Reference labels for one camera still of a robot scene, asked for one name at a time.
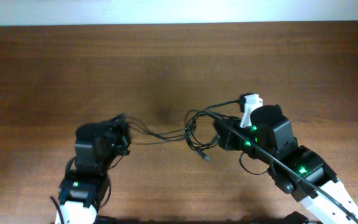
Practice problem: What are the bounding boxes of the black cable bundle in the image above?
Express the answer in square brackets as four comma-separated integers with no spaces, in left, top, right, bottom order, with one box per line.
[116,99,241,162]

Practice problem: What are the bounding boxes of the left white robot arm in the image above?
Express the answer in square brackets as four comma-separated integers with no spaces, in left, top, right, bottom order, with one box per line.
[52,114,131,223]

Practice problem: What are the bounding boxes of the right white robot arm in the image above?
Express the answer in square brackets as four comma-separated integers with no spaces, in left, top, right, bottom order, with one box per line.
[214,105,358,223]

